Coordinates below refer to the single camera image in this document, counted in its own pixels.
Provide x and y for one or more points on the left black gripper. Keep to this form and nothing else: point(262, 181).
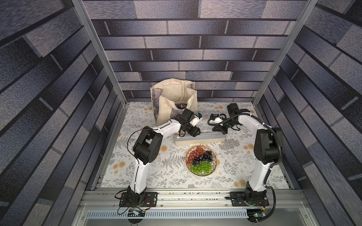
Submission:
point(194, 131)

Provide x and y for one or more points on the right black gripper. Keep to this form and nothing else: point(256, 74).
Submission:
point(225, 123)

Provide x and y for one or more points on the cream plastic wrap dispenser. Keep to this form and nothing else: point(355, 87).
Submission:
point(202, 138)

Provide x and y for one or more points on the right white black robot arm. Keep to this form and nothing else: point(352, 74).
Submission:
point(267, 147)

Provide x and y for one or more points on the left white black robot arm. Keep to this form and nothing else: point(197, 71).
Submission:
point(148, 144)

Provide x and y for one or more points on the patterned plate with orange rim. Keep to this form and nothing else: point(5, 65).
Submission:
point(214, 162)

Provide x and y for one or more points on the red grape bunch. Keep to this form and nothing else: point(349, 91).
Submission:
point(195, 152)

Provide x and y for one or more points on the dark snack packet in bag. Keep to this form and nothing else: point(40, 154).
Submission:
point(181, 106)

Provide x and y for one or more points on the black grape bunch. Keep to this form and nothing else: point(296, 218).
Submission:
point(206, 157)

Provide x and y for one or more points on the green grape bunch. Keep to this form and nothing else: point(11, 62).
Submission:
point(202, 169)

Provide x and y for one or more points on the cream canvas tote bag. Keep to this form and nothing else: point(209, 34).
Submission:
point(168, 94)

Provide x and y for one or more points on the right circuit board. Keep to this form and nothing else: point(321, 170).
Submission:
point(255, 215)

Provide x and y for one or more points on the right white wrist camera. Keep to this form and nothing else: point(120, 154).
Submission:
point(216, 118)

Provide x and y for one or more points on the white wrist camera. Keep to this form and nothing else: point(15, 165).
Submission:
point(216, 118)
point(196, 119)

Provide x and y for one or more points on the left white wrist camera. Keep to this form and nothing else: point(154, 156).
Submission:
point(196, 119)

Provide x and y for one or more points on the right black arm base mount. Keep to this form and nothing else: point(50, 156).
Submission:
point(253, 199)

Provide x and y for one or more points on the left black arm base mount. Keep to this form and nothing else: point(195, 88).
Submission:
point(136, 199)

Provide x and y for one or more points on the slotted white cable duct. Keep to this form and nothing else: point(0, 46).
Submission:
point(171, 214)

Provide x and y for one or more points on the left circuit board with wires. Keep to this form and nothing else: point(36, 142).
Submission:
point(135, 213)

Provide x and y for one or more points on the aluminium mounting rail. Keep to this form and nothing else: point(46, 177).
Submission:
point(104, 198)

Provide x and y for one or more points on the right aluminium frame post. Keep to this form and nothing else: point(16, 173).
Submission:
point(306, 12)

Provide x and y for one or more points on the aluminium frame post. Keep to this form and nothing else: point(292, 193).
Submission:
point(91, 32)
point(306, 12)

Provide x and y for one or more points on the left aluminium frame post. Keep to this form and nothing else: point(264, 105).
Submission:
point(91, 32)

